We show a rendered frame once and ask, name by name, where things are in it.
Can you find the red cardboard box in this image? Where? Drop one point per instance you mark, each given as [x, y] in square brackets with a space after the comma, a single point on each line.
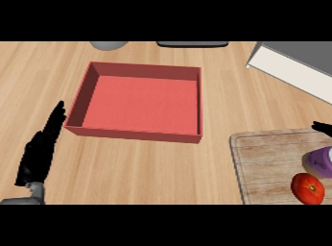
[137, 102]

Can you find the red tomato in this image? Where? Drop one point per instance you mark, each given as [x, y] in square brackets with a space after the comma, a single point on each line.
[308, 189]

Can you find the grey round object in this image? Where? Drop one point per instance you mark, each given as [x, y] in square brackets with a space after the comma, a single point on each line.
[108, 45]

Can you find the pale wooden cutting board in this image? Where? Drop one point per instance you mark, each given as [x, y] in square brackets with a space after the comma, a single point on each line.
[273, 166]

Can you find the white and grey appliance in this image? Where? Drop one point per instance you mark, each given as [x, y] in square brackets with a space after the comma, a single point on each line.
[305, 68]

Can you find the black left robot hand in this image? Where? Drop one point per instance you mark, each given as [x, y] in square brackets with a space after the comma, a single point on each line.
[38, 153]

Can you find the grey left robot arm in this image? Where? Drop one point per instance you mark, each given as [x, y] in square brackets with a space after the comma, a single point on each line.
[29, 196]

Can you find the purple can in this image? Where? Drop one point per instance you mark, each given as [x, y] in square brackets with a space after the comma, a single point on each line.
[324, 162]

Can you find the dark grey flat object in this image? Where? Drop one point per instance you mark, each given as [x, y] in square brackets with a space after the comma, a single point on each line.
[192, 44]

